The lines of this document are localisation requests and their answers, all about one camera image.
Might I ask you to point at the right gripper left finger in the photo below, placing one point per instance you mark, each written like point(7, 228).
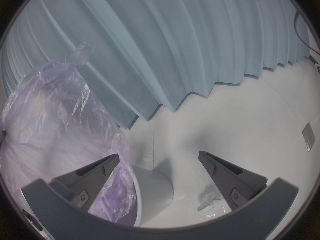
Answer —
point(85, 184)

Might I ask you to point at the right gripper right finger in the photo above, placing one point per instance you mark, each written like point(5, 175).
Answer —
point(232, 181)

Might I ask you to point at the purple plastic bag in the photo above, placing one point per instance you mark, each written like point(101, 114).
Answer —
point(50, 109)

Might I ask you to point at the white trash bin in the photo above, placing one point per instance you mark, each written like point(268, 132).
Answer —
point(155, 194)

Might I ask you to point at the crumpled white paper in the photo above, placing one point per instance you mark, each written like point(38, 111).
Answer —
point(207, 201)

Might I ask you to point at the pale blue curtain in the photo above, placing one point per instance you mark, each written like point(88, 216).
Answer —
point(175, 46)

